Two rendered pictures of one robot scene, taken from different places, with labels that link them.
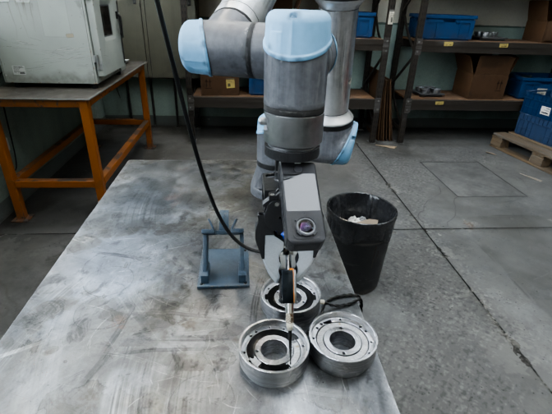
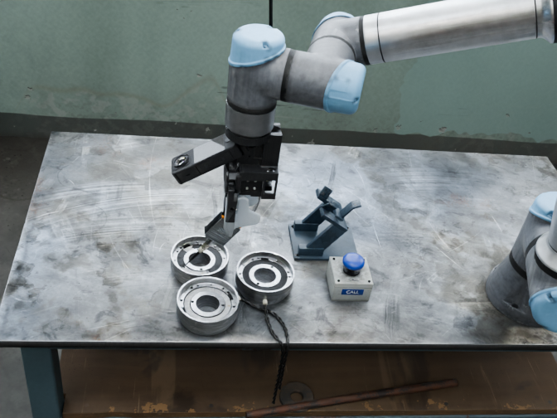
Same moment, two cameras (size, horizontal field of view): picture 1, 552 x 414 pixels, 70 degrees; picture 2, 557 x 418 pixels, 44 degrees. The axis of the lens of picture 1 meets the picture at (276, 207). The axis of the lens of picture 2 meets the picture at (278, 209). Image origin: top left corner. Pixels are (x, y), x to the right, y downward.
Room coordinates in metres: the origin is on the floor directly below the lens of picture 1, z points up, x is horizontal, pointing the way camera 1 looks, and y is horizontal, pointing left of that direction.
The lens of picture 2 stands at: (0.46, -0.91, 1.70)
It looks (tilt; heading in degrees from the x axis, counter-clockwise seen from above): 39 degrees down; 84
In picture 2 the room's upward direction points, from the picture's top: 9 degrees clockwise
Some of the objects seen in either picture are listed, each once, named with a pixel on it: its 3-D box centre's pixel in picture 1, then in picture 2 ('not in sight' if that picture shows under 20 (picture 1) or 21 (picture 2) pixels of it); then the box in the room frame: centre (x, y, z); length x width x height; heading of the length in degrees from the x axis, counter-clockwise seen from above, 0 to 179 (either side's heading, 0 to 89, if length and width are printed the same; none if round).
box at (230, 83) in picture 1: (220, 72); not in sight; (4.11, 0.60, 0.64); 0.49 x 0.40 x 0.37; 100
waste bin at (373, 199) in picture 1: (356, 244); not in sight; (1.69, -0.41, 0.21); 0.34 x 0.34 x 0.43
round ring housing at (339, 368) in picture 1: (342, 344); (207, 307); (0.45, -0.11, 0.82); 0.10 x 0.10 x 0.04
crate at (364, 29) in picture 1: (342, 24); not in sight; (4.24, -0.59, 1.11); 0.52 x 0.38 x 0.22; 95
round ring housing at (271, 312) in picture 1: (290, 301); (264, 279); (0.55, -0.03, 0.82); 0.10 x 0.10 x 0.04
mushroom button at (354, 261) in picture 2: not in sight; (351, 268); (0.70, -0.01, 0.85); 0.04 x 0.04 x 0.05
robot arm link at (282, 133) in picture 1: (291, 127); (249, 114); (0.49, -0.02, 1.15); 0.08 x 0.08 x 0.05
